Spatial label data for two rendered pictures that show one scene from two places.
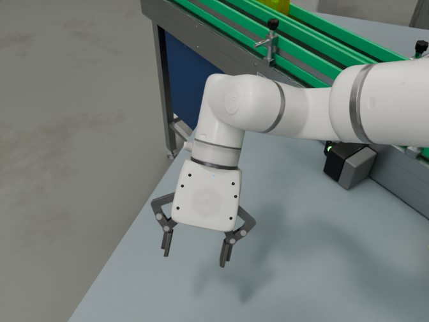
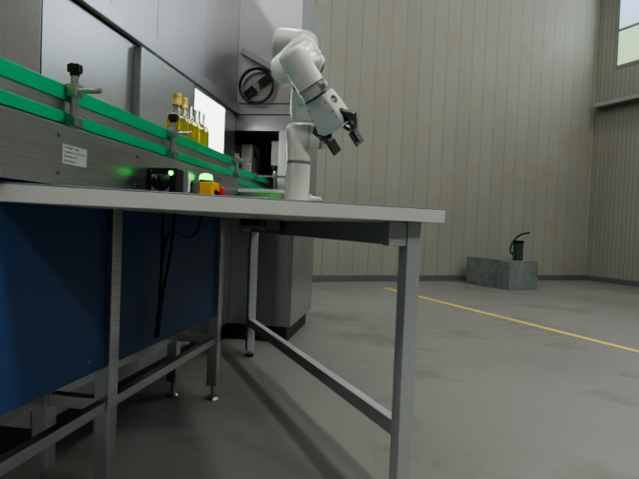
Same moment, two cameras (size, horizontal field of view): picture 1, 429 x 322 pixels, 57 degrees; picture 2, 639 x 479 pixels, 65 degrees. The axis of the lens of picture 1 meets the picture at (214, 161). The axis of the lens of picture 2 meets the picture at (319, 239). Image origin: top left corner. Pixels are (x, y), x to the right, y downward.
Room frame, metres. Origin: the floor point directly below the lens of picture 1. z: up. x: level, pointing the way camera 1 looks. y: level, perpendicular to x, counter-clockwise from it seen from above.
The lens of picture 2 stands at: (1.35, 0.96, 0.69)
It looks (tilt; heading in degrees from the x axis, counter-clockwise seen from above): 1 degrees down; 226
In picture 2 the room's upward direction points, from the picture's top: 2 degrees clockwise
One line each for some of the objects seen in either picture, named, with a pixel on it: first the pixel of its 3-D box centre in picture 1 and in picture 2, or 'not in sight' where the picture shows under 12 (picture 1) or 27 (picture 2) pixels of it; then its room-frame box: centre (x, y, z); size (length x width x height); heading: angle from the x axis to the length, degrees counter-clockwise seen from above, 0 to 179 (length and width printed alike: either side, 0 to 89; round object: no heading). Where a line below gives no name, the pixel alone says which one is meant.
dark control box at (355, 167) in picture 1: (348, 162); (168, 184); (0.68, -0.33, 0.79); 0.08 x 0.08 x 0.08; 37
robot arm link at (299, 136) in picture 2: not in sight; (301, 143); (0.06, -0.48, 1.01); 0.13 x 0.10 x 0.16; 141
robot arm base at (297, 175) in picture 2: not in sight; (300, 184); (0.05, -0.48, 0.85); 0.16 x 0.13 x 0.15; 153
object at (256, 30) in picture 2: not in sight; (282, 72); (-0.75, -1.59, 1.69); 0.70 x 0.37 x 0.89; 37
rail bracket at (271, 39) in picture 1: (264, 46); (84, 96); (0.98, -0.13, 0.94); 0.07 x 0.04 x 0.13; 127
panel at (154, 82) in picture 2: not in sight; (187, 120); (0.20, -1.10, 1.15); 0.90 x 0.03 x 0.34; 37
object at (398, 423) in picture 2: not in sight; (296, 312); (0.05, -0.48, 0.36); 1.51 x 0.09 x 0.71; 69
